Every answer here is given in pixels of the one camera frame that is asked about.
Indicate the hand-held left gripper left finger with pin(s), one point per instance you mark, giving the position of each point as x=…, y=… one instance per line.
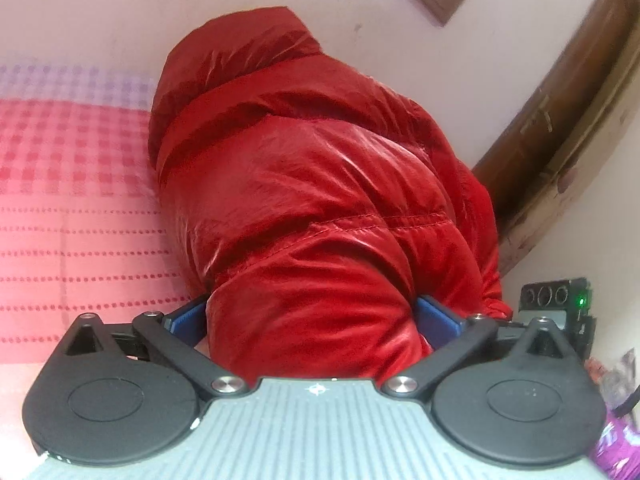
x=186, y=321

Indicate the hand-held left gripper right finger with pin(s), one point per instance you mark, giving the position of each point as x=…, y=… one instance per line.
x=440, y=321

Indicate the purple patterned clothing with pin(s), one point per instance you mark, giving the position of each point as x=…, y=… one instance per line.
x=617, y=410

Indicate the brown wooden door frame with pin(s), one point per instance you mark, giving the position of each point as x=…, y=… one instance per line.
x=565, y=120

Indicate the red puffer jacket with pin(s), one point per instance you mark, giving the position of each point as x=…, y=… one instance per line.
x=320, y=200

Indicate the pink checked bed sheet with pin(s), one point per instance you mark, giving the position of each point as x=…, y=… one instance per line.
x=75, y=200

